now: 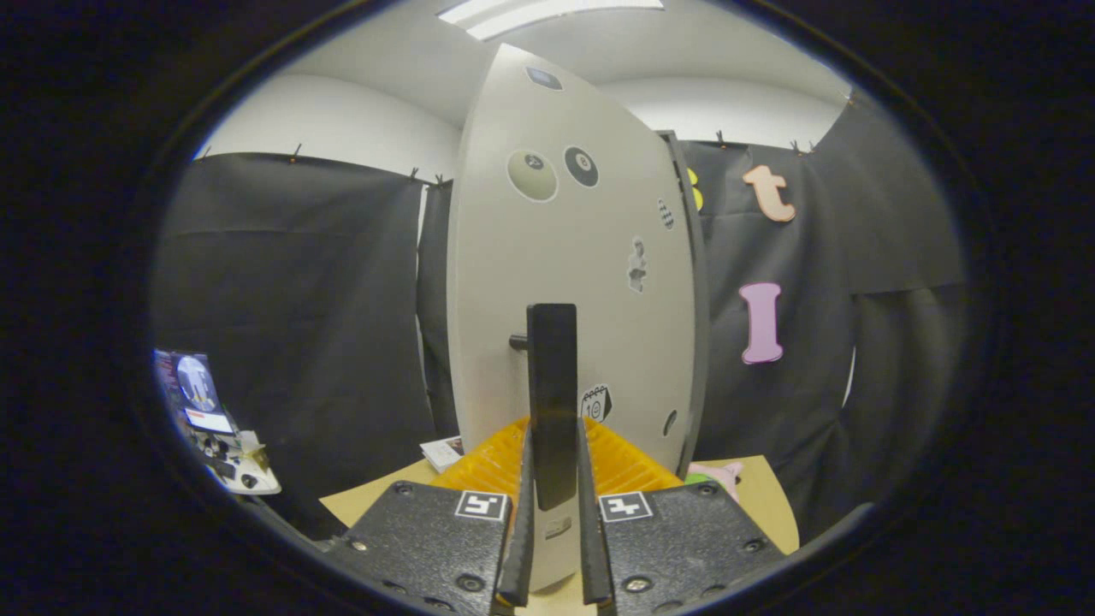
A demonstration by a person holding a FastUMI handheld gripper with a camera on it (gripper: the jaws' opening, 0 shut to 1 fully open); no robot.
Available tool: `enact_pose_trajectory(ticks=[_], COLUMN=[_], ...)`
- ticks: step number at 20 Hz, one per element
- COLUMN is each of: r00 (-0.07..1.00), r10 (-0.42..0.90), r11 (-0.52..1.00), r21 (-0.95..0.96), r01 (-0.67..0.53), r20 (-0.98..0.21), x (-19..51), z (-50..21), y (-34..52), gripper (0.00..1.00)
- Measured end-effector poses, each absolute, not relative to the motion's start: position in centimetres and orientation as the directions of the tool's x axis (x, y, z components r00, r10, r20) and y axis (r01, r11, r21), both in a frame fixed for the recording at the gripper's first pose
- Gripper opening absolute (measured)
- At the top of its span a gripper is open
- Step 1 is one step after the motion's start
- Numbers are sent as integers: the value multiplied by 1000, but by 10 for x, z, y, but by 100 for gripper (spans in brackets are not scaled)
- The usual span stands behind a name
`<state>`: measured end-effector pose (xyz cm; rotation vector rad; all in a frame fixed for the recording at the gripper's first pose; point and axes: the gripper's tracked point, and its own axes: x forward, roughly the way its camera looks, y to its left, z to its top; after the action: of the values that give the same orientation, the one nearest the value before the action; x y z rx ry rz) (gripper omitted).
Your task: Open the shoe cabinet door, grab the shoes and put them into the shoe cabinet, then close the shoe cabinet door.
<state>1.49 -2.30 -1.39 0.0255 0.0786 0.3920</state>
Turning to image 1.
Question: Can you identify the pink and green plush toy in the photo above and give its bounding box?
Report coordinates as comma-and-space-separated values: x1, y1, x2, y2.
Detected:
684, 460, 743, 501

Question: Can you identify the large ceiling light panel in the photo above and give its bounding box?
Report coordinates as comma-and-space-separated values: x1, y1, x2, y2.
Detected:
438, 0, 665, 42

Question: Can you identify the printed booklet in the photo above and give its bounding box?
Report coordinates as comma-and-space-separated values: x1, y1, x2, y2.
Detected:
419, 435, 465, 474

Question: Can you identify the black backdrop cloth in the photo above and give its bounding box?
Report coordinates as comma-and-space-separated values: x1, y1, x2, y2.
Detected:
154, 90, 968, 544

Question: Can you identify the beige shoe cabinet door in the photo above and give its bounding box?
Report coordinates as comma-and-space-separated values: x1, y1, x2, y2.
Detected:
447, 43, 698, 593

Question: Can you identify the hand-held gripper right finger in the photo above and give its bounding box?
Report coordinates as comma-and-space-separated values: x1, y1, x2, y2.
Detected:
575, 417, 788, 616

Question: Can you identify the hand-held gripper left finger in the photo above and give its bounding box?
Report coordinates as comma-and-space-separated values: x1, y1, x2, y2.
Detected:
321, 417, 536, 616

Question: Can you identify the black door handle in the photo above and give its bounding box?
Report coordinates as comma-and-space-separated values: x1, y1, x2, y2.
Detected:
509, 303, 579, 512

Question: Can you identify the dark grey shoe cabinet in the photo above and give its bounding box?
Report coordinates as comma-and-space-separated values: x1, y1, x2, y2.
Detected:
657, 130, 711, 480

